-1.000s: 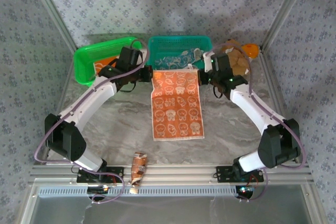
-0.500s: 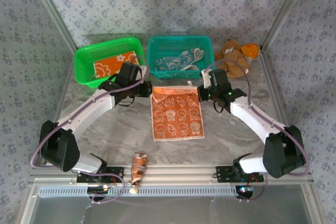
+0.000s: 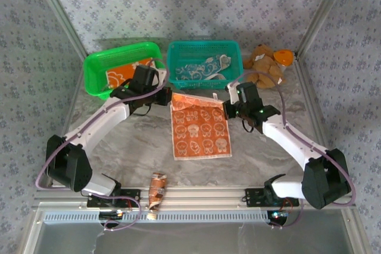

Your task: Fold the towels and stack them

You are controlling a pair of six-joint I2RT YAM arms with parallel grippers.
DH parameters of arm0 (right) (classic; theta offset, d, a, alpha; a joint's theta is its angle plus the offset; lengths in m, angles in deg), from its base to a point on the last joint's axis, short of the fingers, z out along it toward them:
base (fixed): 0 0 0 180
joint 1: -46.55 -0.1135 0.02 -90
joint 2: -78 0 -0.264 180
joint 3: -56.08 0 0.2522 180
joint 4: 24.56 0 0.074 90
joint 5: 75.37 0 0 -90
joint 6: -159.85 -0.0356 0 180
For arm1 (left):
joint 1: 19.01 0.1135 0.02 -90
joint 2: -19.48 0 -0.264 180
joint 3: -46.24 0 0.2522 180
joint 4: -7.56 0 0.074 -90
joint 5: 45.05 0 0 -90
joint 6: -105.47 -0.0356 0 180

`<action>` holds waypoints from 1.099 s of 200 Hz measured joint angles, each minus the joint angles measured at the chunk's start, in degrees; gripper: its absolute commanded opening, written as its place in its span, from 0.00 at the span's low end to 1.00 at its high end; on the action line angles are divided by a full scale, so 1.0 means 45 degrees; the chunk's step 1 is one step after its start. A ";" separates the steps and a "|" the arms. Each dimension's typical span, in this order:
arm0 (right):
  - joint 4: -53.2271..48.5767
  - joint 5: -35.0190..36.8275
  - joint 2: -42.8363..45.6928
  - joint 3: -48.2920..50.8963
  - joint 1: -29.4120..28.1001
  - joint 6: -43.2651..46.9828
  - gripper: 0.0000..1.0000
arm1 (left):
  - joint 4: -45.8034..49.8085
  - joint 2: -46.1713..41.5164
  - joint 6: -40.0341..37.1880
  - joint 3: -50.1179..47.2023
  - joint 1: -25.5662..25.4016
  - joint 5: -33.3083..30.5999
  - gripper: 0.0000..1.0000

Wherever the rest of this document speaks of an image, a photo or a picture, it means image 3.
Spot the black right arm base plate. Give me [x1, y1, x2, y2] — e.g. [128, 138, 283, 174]
[244, 187, 300, 209]

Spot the teal bunny print towel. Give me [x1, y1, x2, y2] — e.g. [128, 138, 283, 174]
[174, 54, 232, 81]

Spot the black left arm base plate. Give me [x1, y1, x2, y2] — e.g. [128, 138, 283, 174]
[86, 187, 141, 209]

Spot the green plastic basket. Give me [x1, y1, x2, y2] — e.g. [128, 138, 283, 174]
[83, 41, 164, 101]

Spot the shiny metal panel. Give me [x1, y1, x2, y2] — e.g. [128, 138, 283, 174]
[23, 209, 370, 254]

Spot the grey slotted cable duct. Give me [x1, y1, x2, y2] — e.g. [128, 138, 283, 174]
[43, 211, 288, 224]

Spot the brown teddy bear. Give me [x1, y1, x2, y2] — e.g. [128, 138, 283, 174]
[243, 43, 287, 89]

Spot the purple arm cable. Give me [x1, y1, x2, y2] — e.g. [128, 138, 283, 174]
[35, 59, 170, 231]
[229, 71, 357, 231]

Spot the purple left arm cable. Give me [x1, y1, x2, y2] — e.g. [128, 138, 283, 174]
[35, 59, 170, 231]

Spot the aluminium frame post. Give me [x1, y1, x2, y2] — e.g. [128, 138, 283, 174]
[29, 0, 88, 188]
[296, 0, 355, 61]

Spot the teal plastic basket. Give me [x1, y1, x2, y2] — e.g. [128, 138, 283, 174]
[165, 40, 244, 90]

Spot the beige orange animal print towel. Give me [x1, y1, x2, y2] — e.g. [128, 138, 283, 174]
[169, 92, 233, 161]

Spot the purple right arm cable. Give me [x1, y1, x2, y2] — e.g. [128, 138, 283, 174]
[229, 71, 357, 231]

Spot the orange towel white cloud print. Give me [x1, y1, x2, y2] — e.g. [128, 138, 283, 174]
[106, 57, 154, 91]

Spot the orange lidded toy jar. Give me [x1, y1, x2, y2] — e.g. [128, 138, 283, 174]
[273, 49, 295, 72]

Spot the brown snack wrapper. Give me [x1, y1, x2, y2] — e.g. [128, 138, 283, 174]
[148, 172, 168, 221]

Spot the aluminium frame rail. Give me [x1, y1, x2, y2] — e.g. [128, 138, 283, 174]
[32, 185, 357, 210]

